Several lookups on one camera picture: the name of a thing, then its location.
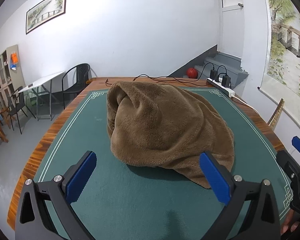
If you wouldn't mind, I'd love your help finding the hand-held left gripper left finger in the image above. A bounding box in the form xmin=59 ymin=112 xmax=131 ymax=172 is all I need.
xmin=15 ymin=151 xmax=98 ymax=240

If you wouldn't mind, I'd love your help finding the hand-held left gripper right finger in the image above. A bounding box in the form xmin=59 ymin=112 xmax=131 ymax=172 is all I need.
xmin=199 ymin=151 xmax=282 ymax=240

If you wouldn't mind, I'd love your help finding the brown fleece garment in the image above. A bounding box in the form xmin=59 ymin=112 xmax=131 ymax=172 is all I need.
xmin=106 ymin=81 xmax=235 ymax=189

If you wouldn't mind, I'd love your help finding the person's right hand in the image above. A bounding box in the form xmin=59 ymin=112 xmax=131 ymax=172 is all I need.
xmin=281 ymin=209 xmax=300 ymax=235

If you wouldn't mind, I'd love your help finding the wooden chair backrest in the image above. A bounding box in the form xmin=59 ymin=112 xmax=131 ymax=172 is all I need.
xmin=267 ymin=98 xmax=285 ymax=130

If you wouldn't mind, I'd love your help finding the green table mat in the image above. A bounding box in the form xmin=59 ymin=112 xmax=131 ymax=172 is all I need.
xmin=37 ymin=88 xmax=294 ymax=240

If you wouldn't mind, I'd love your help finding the white power strip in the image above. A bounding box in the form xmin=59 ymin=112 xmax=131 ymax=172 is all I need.
xmin=206 ymin=78 xmax=237 ymax=98

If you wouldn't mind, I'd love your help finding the black metal chair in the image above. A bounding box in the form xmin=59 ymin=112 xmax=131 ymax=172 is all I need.
xmin=62 ymin=63 xmax=91 ymax=109
xmin=7 ymin=86 xmax=37 ymax=134

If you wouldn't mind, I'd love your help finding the hanging scroll painting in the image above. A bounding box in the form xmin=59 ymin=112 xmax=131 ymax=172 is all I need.
xmin=257 ymin=0 xmax=300 ymax=131

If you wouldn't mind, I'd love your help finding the white folding table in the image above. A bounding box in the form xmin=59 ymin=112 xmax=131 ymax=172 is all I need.
xmin=19 ymin=71 xmax=66 ymax=122

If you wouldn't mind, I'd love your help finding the grey concrete staircase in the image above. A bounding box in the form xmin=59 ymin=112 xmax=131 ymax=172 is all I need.
xmin=194 ymin=51 xmax=249 ymax=90

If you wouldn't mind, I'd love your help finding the grey glass-door cabinet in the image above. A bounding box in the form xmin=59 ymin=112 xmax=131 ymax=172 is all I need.
xmin=0 ymin=44 xmax=25 ymax=120

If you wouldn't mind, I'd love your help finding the white door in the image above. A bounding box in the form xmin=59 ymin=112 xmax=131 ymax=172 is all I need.
xmin=219 ymin=0 xmax=245 ymax=57

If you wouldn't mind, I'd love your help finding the framed landscape painting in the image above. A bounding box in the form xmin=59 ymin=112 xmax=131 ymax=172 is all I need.
xmin=26 ymin=0 xmax=68 ymax=35

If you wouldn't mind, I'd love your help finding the white power cable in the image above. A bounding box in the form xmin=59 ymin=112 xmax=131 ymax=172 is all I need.
xmin=234 ymin=95 xmax=260 ymax=113

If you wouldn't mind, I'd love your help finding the black charging cable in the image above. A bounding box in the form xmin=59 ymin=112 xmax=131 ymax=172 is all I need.
xmin=105 ymin=62 xmax=215 ymax=87
xmin=132 ymin=66 xmax=227 ymax=83

